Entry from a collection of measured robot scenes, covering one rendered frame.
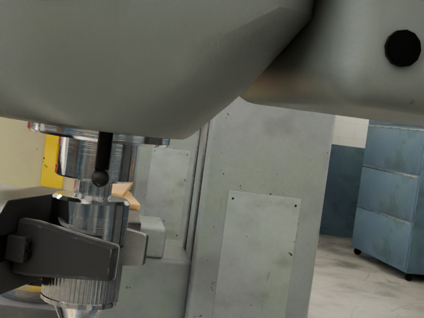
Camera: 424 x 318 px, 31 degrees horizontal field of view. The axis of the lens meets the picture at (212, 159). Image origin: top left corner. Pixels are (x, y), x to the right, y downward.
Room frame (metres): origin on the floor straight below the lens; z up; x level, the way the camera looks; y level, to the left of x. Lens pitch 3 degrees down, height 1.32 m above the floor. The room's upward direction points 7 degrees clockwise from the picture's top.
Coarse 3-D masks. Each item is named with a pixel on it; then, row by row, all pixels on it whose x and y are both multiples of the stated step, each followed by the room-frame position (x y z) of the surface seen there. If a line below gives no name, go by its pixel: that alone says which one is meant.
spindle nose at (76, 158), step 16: (64, 144) 0.44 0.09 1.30; (80, 144) 0.44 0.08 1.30; (96, 144) 0.44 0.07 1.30; (112, 144) 0.44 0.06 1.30; (64, 160) 0.44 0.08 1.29; (80, 160) 0.44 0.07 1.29; (112, 160) 0.44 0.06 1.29; (128, 160) 0.45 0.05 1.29; (64, 176) 0.44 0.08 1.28; (80, 176) 0.44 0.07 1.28; (112, 176) 0.44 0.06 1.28; (128, 176) 0.45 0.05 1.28
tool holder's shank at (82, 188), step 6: (78, 180) 0.45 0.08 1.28; (84, 180) 0.45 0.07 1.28; (78, 186) 0.45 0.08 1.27; (84, 186) 0.45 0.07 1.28; (90, 186) 0.45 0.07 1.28; (96, 186) 0.45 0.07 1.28; (108, 186) 0.45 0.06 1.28; (78, 192) 0.45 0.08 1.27; (84, 192) 0.45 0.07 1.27; (90, 192) 0.45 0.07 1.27; (96, 192) 0.45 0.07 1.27; (102, 192) 0.45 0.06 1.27; (108, 192) 0.46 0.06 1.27; (96, 198) 0.45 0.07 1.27; (102, 198) 0.45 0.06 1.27; (108, 198) 0.46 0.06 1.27
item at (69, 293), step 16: (64, 224) 0.44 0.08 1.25; (80, 224) 0.44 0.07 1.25; (96, 224) 0.44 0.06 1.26; (112, 224) 0.44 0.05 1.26; (112, 240) 0.44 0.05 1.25; (48, 288) 0.44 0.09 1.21; (64, 288) 0.44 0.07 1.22; (80, 288) 0.44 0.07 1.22; (96, 288) 0.44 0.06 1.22; (112, 288) 0.45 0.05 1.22; (64, 304) 0.44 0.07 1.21; (80, 304) 0.44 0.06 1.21; (96, 304) 0.44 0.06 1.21; (112, 304) 0.45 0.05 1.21
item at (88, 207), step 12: (60, 192) 0.46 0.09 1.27; (72, 192) 0.46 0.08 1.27; (60, 204) 0.44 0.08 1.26; (72, 204) 0.44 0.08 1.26; (84, 204) 0.44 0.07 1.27; (96, 204) 0.44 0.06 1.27; (108, 204) 0.44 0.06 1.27; (120, 204) 0.45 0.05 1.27; (84, 216) 0.44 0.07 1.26; (96, 216) 0.44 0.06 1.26; (108, 216) 0.44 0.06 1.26; (120, 216) 0.45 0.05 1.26
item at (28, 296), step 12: (24, 288) 0.84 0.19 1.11; (36, 288) 0.85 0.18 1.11; (0, 300) 0.82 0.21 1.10; (12, 300) 0.83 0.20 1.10; (24, 300) 0.83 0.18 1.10; (36, 300) 0.83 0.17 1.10; (0, 312) 0.81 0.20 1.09; (12, 312) 0.81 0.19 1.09; (24, 312) 0.81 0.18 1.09; (36, 312) 0.82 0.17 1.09; (48, 312) 0.82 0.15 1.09
